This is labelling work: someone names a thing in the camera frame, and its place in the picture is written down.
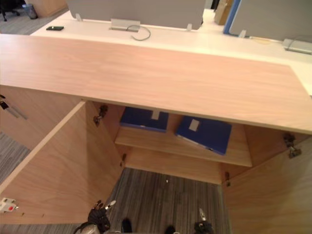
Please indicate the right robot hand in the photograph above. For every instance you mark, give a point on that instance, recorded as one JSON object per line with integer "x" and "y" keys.
{"x": 203, "y": 226}

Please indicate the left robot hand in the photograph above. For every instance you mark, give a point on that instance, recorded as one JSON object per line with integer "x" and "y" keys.
{"x": 98, "y": 217}

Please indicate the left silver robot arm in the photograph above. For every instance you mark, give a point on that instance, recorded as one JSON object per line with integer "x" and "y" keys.
{"x": 87, "y": 229}

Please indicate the left wooden cabinet door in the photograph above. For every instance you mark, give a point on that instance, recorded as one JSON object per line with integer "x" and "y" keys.
{"x": 61, "y": 165}

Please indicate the wooden cabinet door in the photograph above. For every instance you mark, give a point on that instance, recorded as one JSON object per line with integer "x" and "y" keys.
{"x": 61, "y": 165}
{"x": 273, "y": 190}

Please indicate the right wooden cabinet door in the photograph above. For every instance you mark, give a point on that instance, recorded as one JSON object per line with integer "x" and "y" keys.
{"x": 273, "y": 190}

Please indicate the blue folder with white label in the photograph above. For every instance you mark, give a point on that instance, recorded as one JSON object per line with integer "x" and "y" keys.
{"x": 209, "y": 135}

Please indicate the metal door hinge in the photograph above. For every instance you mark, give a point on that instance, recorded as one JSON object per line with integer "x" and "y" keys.
{"x": 101, "y": 114}
{"x": 291, "y": 146}

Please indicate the blue folder with grey label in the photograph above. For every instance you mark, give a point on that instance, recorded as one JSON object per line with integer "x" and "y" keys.
{"x": 141, "y": 119}

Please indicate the light wooden office cabinet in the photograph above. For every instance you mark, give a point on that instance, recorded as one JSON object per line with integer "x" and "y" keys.
{"x": 146, "y": 73}

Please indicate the wooden side cabinet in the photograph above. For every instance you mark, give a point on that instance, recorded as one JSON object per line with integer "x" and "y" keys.
{"x": 48, "y": 7}

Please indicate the black office chair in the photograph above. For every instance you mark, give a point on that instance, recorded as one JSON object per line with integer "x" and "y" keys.
{"x": 7, "y": 9}

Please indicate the left dark robot foot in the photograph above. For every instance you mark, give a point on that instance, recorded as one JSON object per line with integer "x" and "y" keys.
{"x": 126, "y": 225}

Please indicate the dark robot foot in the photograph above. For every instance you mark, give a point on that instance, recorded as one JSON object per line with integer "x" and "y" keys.
{"x": 170, "y": 230}
{"x": 126, "y": 225}

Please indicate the right dark robot foot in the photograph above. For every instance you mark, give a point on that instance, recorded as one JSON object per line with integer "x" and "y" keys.
{"x": 170, "y": 230}

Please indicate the white lock with red button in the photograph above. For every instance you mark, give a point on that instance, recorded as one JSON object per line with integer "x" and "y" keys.
{"x": 7, "y": 206}

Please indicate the black smartphone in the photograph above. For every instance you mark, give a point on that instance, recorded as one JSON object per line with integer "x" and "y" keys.
{"x": 55, "y": 28}

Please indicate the grey desk partition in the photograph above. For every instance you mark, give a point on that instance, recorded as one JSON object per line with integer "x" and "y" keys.
{"x": 136, "y": 12}

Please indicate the brown cardboard box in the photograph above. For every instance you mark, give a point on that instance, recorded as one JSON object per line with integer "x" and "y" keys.
{"x": 223, "y": 12}

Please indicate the mesh waste bin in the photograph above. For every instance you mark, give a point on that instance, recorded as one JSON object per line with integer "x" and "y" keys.
{"x": 30, "y": 11}

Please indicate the grey partition with blue edge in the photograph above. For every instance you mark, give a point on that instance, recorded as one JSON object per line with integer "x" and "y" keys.
{"x": 273, "y": 14}

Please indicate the clear partition bracket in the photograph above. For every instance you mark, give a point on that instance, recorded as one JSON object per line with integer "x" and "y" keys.
{"x": 78, "y": 17}
{"x": 189, "y": 27}
{"x": 243, "y": 33}

